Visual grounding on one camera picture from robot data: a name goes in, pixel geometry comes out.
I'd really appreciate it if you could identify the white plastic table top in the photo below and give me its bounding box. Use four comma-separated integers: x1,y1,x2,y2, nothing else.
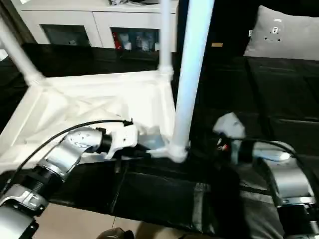
0,70,191,173

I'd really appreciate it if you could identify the white plastic table leg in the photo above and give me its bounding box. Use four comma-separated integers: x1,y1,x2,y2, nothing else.
166,0,216,163
158,0,176,81
0,15,46,86

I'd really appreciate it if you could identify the black work mat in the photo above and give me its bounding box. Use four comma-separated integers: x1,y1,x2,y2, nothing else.
0,42,319,237

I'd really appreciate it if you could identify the dark left robot foot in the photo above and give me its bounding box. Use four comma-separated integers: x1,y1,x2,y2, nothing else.
97,228,134,239

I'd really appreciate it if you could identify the grey cushion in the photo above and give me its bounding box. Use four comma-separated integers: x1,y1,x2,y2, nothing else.
243,5,319,61

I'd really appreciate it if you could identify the white cabinet with glass doors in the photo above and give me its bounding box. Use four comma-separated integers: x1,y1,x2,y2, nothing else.
19,0,178,51

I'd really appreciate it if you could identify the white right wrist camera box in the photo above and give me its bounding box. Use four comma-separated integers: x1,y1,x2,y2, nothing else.
213,112,247,141

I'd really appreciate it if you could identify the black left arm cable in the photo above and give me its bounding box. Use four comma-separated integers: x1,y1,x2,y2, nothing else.
0,118,134,191

